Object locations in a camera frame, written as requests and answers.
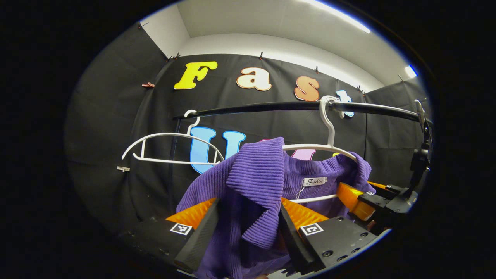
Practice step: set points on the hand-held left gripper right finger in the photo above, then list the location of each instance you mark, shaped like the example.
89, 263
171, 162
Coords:
294, 236

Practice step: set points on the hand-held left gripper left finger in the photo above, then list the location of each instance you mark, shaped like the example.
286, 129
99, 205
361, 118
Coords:
201, 232

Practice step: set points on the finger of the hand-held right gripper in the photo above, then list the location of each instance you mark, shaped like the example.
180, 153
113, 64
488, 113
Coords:
354, 199
391, 189

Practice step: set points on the white plastic clothes hanger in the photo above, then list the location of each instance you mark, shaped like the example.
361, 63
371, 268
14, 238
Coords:
330, 131
166, 135

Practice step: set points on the black clothes rack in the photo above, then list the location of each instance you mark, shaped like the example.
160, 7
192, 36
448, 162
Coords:
271, 107

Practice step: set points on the small ceiling light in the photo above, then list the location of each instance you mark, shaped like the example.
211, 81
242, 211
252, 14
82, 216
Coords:
410, 71

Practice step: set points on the silver clip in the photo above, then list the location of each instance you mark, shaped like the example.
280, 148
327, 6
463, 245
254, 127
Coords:
123, 168

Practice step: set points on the black backdrop cloth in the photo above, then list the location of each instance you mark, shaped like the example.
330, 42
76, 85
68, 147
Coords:
116, 128

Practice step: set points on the pink clip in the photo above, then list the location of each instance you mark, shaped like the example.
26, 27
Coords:
148, 84

